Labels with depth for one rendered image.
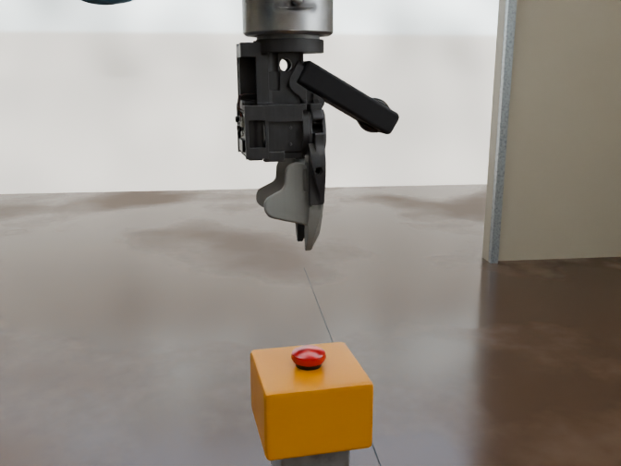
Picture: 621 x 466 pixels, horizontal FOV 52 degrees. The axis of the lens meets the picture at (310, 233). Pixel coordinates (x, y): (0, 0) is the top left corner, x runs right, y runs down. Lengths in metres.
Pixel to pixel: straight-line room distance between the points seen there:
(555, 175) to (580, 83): 0.70
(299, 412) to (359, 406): 0.07
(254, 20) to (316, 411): 0.40
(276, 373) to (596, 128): 4.80
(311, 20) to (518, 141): 4.52
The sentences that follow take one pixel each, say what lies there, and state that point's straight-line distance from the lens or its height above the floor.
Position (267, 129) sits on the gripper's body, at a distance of 0.63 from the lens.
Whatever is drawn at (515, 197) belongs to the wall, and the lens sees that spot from 5.17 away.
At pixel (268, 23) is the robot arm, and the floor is 1.45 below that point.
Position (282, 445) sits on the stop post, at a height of 1.02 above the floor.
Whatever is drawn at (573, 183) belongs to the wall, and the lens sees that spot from 5.36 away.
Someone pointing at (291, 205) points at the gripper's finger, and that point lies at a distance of 0.65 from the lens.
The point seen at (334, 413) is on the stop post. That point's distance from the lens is 0.71.
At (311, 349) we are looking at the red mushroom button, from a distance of 0.73.
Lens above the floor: 1.40
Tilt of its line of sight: 14 degrees down
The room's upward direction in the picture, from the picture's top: straight up
